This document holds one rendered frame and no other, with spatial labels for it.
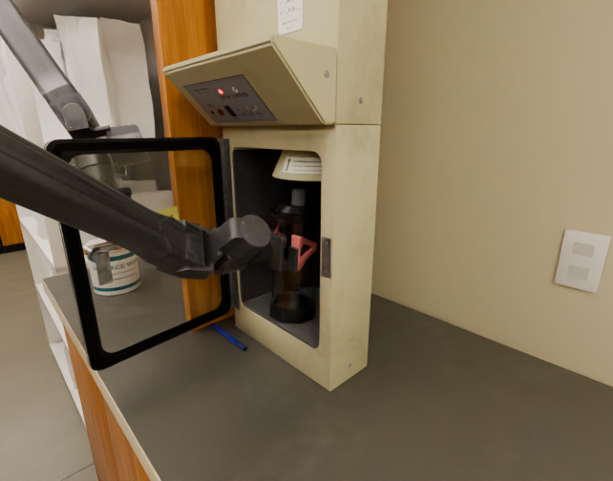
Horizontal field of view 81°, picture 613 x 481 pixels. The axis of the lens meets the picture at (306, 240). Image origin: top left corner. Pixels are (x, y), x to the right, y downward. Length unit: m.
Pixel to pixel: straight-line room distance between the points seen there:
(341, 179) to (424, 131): 0.43
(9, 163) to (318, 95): 0.35
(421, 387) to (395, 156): 0.57
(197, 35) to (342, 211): 0.48
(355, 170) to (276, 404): 0.43
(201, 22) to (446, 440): 0.88
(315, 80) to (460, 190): 0.51
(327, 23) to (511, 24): 0.44
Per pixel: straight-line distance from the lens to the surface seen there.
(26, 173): 0.43
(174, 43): 0.83
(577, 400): 0.85
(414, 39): 1.01
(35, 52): 0.92
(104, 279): 0.69
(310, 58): 0.52
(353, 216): 0.60
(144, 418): 0.72
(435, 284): 1.00
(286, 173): 0.66
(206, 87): 0.67
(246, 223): 0.56
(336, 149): 0.55
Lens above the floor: 1.40
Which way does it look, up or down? 17 degrees down
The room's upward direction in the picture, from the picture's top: straight up
